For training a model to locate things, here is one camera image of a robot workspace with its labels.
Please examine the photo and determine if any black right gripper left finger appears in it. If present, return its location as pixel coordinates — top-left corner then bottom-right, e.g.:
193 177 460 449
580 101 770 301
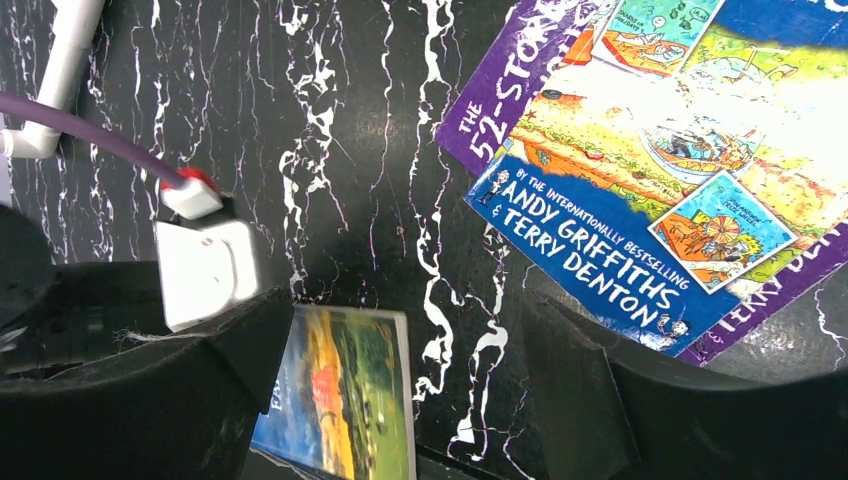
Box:
1 288 293 479

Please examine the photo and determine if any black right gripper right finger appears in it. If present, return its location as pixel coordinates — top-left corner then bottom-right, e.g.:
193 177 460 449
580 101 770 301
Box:
523 291 847 479

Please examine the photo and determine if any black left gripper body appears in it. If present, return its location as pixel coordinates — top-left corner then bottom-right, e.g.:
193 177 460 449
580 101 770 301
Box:
1 205 169 378

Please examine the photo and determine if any Animal Farm book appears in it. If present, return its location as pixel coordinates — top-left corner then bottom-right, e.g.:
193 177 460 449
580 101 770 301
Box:
251 305 417 479

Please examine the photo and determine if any purple 52-storey treehouse book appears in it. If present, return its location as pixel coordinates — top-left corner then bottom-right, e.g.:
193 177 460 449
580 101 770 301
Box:
436 1 847 366

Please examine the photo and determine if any blue 91-storey treehouse book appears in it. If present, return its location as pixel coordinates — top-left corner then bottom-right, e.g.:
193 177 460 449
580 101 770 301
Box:
466 1 847 364

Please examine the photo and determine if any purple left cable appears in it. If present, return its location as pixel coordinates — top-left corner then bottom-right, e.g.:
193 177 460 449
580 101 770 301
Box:
0 91 193 193

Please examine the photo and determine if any white pipe frame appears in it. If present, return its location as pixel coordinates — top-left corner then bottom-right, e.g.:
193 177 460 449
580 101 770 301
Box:
1 0 104 159

